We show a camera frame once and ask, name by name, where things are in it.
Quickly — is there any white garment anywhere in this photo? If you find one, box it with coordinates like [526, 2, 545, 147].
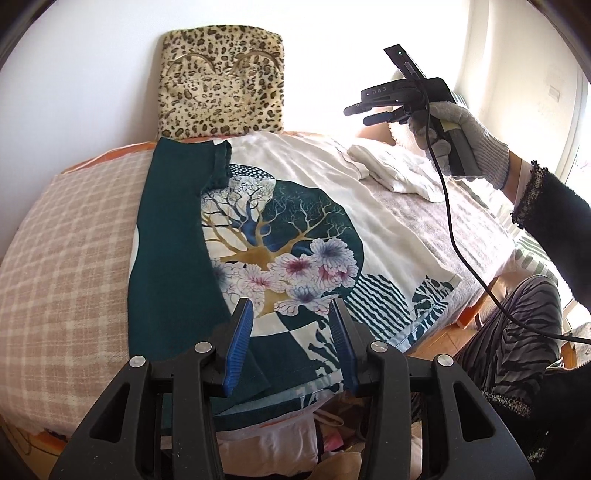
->
[346, 138, 445, 203]

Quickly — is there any teal and white printed shirt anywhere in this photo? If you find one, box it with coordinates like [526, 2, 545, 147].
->
[127, 133, 460, 430]

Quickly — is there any right forearm in black sleeve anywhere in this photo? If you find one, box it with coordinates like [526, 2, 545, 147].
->
[499, 153, 590, 333]

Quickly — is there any clothes pile in basket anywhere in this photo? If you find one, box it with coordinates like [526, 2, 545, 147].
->
[216, 392, 370, 479]

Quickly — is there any right hand in white glove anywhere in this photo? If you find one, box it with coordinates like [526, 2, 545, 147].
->
[409, 102, 510, 190]

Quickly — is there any zebra striped trouser leg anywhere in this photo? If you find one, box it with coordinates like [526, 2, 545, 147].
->
[455, 275, 562, 405]

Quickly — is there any beige plaid bed blanket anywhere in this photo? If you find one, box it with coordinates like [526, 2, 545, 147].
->
[1, 149, 154, 436]

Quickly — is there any green white patterned throw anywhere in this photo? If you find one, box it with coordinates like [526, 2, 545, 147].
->
[514, 231, 564, 286]

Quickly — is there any leopard print cushion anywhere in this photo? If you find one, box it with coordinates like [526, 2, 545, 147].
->
[157, 25, 284, 140]

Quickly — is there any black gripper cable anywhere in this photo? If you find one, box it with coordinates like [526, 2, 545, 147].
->
[417, 78, 591, 346]

